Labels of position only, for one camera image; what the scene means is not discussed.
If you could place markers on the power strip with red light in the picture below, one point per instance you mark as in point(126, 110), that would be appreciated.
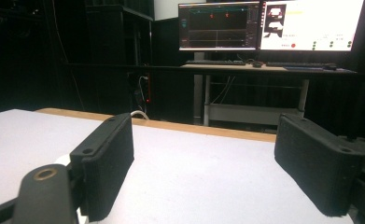
point(147, 88)

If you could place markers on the bright-screen computer monitor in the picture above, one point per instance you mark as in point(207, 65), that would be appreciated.
point(311, 25)

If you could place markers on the black keyboard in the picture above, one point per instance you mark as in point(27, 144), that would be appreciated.
point(297, 64)
point(216, 62)

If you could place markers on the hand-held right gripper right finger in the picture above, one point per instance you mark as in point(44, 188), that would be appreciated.
point(314, 168)

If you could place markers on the dark shelf cabinet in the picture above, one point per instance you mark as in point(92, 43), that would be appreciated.
point(121, 34)

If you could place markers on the black computer mouse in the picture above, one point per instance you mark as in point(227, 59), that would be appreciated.
point(330, 66)
point(257, 64)

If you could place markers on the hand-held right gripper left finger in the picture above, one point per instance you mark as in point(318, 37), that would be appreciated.
point(108, 161)

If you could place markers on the dark-screen computer monitor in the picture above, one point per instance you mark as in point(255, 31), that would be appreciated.
point(218, 26)

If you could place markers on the wooden desk with metal legs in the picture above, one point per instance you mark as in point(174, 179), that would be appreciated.
point(251, 113)

